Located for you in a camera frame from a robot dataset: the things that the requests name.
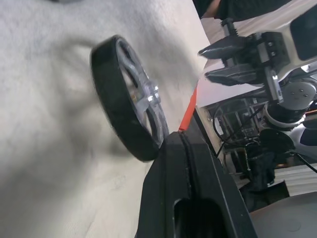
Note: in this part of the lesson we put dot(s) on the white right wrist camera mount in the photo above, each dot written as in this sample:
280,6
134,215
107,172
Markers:
287,34

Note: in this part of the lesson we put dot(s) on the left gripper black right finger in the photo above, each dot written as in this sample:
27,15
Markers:
213,183

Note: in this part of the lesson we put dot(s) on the orange strip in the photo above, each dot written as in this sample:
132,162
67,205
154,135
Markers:
189,111

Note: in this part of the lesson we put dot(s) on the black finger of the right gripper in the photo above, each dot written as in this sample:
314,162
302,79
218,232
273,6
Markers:
223,48
230,75

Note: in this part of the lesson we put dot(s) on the grey robot torso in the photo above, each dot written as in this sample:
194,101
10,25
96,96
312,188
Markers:
292,218

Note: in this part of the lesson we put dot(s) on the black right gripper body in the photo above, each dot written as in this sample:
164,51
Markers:
280,54

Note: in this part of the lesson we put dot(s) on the person in black clothes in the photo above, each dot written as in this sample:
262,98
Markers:
247,7

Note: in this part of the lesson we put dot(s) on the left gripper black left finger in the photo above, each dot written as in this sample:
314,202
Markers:
161,188

